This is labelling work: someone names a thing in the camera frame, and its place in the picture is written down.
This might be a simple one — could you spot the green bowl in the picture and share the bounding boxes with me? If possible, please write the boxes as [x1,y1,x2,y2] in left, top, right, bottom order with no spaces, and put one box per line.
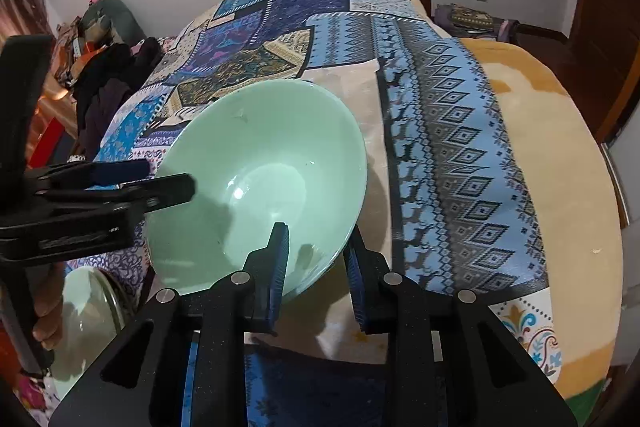
[145,79,369,299]

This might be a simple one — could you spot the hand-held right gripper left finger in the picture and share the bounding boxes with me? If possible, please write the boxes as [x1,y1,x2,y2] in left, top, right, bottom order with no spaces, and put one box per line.
[48,222,291,427]

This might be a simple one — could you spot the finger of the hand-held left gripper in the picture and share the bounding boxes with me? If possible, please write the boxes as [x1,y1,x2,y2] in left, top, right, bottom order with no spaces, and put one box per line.
[37,159,152,194]
[39,173,197,216]

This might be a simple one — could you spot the black clothes pile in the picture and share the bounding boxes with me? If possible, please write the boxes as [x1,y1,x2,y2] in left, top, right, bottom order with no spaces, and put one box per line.
[74,37,163,160]

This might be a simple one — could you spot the patterned bag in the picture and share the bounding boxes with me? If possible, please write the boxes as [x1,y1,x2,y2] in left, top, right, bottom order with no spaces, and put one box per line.
[434,3,521,42]

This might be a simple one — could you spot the grey green cloth bundle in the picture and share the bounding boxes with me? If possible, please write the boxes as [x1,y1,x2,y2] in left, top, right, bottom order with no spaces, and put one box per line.
[80,0,146,52]

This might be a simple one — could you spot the green plate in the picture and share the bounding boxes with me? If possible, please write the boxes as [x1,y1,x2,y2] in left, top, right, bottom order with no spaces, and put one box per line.
[49,266,127,400]

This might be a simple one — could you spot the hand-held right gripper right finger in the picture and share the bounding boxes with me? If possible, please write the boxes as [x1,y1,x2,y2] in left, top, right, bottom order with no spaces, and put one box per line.
[344,227,592,427]

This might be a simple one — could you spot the person's left hand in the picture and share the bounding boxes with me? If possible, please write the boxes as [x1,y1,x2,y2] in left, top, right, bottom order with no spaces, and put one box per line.
[31,261,67,353]

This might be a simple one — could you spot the patterned blue blanket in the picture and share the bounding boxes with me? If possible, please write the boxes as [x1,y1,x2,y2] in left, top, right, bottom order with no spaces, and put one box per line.
[65,0,563,427]

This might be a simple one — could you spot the wooden door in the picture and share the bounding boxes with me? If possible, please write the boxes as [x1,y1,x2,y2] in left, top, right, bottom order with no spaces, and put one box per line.
[562,0,640,142]

